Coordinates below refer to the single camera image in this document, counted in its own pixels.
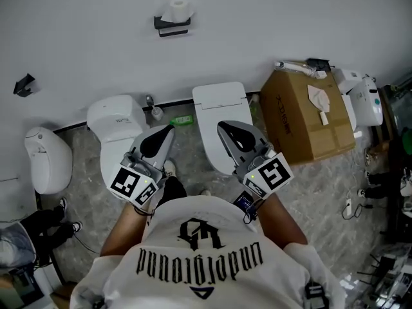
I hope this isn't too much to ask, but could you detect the white flat-lid smart toilet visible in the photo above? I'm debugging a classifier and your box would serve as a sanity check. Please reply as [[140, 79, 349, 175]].
[[192, 81, 255, 176]]

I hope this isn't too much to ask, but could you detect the beige paper bag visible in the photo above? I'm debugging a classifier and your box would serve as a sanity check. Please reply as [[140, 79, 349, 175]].
[[307, 84, 332, 112]]

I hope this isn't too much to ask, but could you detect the black wrist device with screen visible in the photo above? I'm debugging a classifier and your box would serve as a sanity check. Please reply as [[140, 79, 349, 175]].
[[233, 191, 258, 224]]

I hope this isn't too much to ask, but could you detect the white toilet with tank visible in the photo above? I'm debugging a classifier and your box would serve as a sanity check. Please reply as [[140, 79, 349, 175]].
[[86, 94, 152, 186]]

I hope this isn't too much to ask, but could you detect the empty black wall holder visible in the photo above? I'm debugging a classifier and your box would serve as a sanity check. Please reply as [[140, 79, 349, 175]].
[[12, 73, 37, 98]]

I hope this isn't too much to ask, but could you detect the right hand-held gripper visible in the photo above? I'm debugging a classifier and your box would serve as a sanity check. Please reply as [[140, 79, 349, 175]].
[[216, 120, 295, 201]]

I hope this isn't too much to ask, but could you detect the toilet brush with holder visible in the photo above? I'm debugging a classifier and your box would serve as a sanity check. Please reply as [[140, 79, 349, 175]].
[[145, 94, 165, 122]]

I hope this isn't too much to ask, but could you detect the clear plastic wrapped tube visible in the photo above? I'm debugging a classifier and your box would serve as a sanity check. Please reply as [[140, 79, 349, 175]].
[[274, 61, 318, 77]]

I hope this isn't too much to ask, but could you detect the white rounded toilet tank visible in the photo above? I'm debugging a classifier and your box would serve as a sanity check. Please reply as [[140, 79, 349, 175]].
[[349, 75, 384, 128]]

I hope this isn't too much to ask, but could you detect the brown cardboard box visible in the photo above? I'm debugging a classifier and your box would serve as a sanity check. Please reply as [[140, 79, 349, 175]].
[[259, 61, 357, 165]]

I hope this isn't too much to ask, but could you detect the black toilet paper holder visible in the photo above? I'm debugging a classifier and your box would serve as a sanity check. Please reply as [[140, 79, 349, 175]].
[[153, 14, 191, 38]]

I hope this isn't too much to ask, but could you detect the person's left forearm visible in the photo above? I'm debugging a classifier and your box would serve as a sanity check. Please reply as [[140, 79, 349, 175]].
[[100, 201, 156, 257]]

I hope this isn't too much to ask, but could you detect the green plastic bottle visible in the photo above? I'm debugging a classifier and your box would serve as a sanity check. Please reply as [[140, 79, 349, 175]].
[[169, 115, 194, 126]]

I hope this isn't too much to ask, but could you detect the white toilet paper roll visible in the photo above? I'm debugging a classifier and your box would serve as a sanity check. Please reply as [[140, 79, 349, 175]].
[[160, 0, 196, 24]]

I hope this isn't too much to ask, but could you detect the white oval toilet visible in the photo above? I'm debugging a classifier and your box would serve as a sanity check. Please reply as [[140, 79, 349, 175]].
[[24, 126, 73, 195]]

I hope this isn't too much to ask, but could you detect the person's right forearm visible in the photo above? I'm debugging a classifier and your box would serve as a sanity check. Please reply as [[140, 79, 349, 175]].
[[254, 192, 309, 250]]

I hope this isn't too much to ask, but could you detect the person's white printed t-shirt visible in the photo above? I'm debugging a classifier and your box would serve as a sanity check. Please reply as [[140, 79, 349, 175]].
[[70, 195, 347, 309]]

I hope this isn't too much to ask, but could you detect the black bracket part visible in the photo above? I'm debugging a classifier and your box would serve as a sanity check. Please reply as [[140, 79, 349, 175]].
[[307, 57, 332, 71]]

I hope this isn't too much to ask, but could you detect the black clip-on device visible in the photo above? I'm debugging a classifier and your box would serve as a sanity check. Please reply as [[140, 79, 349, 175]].
[[304, 280, 326, 309]]

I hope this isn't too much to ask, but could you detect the white square box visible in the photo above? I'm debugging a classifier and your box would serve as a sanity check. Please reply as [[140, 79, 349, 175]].
[[333, 68, 363, 93]]

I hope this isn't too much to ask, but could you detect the person's black trouser leg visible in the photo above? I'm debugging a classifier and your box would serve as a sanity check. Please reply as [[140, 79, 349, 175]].
[[156, 175, 188, 207]]

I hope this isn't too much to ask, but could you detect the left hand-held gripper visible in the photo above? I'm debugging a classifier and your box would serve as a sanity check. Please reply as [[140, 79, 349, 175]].
[[108, 124, 176, 208]]

